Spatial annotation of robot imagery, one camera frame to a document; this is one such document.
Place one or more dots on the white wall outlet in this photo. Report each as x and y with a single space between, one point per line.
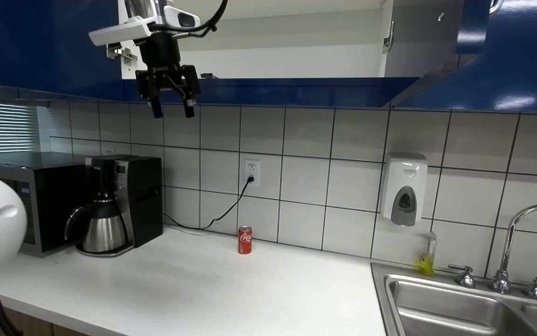
250 168

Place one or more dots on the open blue cupboard door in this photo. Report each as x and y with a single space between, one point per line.
424 37

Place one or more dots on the stainless steel sink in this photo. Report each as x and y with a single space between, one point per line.
442 308

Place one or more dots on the black coffee maker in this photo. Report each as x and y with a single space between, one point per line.
148 198

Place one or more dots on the wooden base cabinet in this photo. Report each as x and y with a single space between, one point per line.
32 325

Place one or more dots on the black microwave oven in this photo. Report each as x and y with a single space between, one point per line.
51 198

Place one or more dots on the blue wall cupboard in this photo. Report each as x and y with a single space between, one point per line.
312 89

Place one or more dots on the white wall soap dispenser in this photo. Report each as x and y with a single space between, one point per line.
403 186

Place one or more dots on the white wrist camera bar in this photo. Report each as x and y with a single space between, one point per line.
120 32

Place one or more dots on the red soda can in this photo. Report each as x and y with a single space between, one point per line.
245 241

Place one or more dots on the steel coffee carafe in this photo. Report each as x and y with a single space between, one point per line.
103 229

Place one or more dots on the chrome gooseneck faucet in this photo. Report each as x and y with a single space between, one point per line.
511 239

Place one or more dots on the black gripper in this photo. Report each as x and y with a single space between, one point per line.
159 58

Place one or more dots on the yellow dish soap bottle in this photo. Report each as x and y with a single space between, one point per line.
426 263

